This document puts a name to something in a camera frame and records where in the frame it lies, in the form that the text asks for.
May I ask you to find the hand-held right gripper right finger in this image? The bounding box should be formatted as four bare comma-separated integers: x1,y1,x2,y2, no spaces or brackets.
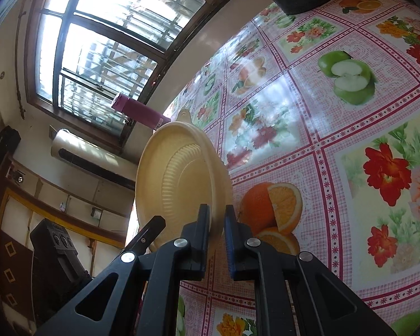
224,204,398,336

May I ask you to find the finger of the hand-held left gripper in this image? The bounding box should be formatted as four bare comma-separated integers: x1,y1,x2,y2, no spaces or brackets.
126,215,167,256

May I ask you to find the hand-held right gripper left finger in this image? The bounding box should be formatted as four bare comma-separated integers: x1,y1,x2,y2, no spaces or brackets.
35,203,211,336

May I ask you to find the yellow ribbed plastic bowl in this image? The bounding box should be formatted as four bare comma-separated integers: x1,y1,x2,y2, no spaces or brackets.
134,108,234,254

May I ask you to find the standing air conditioner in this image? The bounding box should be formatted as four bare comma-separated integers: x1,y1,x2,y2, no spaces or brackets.
50,129,138,190

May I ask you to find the purple thermos bottle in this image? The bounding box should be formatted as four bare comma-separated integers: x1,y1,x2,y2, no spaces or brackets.
111,93,173,131

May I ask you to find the floral fruit print tablecloth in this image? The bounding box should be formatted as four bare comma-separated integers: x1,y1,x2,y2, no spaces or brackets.
163,0,420,336

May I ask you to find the barred window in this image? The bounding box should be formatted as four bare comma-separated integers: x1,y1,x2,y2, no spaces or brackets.
24,0,253,155

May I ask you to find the wooden wall cabinet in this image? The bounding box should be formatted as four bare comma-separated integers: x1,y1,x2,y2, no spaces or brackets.
0,154,137,336

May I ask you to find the black wall box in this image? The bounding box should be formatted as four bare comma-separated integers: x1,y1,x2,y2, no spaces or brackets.
0,125,22,166

